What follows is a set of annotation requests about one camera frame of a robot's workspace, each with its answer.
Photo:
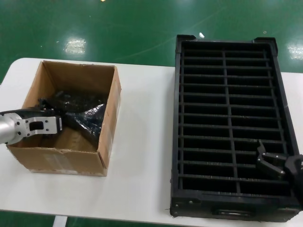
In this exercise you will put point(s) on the left wrist silver camera bracket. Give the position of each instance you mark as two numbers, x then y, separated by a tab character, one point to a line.
45	125

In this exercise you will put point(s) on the brown cardboard box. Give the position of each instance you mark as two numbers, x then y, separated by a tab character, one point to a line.
61	160

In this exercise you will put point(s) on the bagged graphics card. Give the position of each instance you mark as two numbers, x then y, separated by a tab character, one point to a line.
92	121

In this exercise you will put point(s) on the black divided plastic crate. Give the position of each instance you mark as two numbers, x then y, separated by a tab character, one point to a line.
227	118

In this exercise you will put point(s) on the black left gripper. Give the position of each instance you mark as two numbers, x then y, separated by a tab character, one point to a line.
40	112

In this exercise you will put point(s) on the small white floor scrap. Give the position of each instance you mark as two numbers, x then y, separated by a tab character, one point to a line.
201	35

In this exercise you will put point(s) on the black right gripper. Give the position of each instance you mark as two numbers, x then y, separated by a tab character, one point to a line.
297	172

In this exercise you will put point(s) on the white table leg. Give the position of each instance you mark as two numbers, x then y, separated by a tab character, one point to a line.
60	218

